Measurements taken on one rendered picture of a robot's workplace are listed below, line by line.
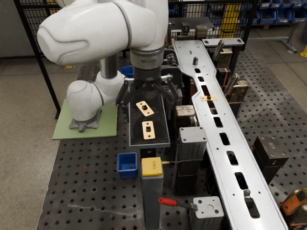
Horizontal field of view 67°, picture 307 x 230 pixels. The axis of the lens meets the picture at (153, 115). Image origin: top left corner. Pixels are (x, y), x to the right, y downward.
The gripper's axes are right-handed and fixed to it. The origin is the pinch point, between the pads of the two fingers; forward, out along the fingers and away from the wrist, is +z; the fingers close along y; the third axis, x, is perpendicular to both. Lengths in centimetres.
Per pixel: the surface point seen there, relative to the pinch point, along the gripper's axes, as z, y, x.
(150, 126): 6.1, 0.6, 0.8
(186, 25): 15, 38, 106
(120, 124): 53, -14, 49
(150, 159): 7.4, -0.7, -12.5
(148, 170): 7.4, -1.9, -16.4
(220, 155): 23.4, 29.0, -2.7
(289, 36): 107, 247, 260
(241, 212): 23.4, 28.3, -26.0
